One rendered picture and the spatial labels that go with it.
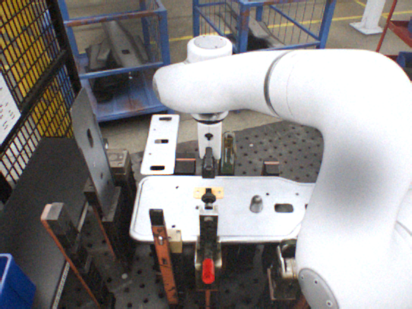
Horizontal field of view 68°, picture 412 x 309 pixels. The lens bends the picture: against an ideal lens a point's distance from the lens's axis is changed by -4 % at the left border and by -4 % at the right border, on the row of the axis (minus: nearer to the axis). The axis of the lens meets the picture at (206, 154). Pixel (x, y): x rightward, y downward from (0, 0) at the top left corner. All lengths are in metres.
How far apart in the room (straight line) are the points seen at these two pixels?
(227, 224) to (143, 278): 0.40
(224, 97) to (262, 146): 1.01
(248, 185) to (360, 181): 0.64
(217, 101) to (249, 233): 0.42
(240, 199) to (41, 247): 0.51
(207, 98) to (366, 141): 0.28
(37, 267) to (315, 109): 0.69
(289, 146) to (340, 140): 1.20
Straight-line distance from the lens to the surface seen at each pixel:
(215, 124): 0.68
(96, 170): 0.79
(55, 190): 0.95
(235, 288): 1.08
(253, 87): 0.43
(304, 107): 0.35
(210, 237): 0.68
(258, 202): 0.84
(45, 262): 0.83
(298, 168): 1.43
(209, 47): 0.60
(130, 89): 2.92
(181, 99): 0.53
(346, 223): 0.29
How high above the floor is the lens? 1.70
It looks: 44 degrees down
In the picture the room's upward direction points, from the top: straight up
